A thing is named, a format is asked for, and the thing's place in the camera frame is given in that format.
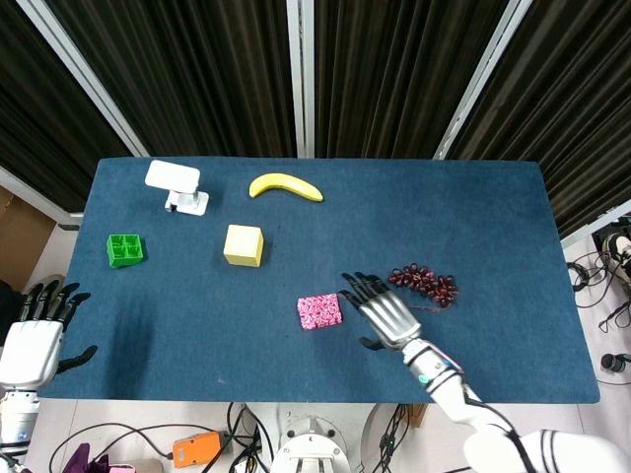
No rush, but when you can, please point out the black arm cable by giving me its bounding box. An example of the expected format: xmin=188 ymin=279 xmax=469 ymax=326
xmin=461 ymin=379 xmax=536 ymax=473

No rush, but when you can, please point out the white grey robot base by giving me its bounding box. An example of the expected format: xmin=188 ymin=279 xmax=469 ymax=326
xmin=245 ymin=403 xmax=382 ymax=473

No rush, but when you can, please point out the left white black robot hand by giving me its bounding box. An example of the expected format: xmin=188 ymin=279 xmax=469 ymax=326
xmin=0 ymin=281 xmax=99 ymax=390

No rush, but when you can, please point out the yellow banana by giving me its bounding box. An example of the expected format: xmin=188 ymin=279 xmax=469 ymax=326
xmin=247 ymin=171 xmax=325 ymax=203

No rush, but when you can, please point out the white frame rail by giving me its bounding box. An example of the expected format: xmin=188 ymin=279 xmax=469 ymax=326
xmin=560 ymin=199 xmax=631 ymax=248
xmin=0 ymin=165 xmax=84 ymax=232

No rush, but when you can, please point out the pink patterned block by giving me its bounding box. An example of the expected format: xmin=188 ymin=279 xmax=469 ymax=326
xmin=296 ymin=293 xmax=344 ymax=332

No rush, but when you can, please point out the black cable plug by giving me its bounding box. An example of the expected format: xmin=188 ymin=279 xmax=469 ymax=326
xmin=599 ymin=352 xmax=631 ymax=374

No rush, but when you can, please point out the white desk stand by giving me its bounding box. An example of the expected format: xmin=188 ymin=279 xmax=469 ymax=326
xmin=144 ymin=159 xmax=210 ymax=216

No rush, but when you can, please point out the dark red grape bunch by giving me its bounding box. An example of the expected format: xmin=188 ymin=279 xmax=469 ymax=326
xmin=387 ymin=264 xmax=460 ymax=312

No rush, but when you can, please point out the white frame post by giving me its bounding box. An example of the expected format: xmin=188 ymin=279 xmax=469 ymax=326
xmin=286 ymin=0 xmax=316 ymax=160
xmin=432 ymin=0 xmax=534 ymax=162
xmin=17 ymin=0 xmax=150 ymax=159

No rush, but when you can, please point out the green compartment box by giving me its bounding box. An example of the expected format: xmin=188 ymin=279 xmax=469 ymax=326
xmin=105 ymin=234 xmax=147 ymax=270

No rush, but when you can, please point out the orange foot pedal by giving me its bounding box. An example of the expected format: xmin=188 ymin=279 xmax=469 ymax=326
xmin=172 ymin=432 xmax=224 ymax=470

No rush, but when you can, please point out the purple cloth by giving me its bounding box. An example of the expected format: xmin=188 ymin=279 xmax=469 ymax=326
xmin=67 ymin=441 xmax=112 ymax=473

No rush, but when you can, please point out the dark pleated curtain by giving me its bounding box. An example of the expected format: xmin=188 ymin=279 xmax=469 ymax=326
xmin=313 ymin=0 xmax=510 ymax=161
xmin=0 ymin=0 xmax=130 ymax=214
xmin=44 ymin=0 xmax=298 ymax=160
xmin=446 ymin=0 xmax=631 ymax=238

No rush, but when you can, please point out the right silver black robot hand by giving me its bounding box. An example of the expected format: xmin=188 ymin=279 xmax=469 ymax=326
xmin=338 ymin=271 xmax=424 ymax=352

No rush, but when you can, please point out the brown cardboard box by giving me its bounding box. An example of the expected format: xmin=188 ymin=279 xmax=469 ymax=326
xmin=0 ymin=184 xmax=58 ymax=293

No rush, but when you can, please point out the yellow foam cube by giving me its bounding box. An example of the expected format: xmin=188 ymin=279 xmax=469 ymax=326
xmin=223 ymin=224 xmax=264 ymax=269

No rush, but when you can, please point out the blue felt table cover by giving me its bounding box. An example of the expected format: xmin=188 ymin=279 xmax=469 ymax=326
xmin=37 ymin=157 xmax=601 ymax=406

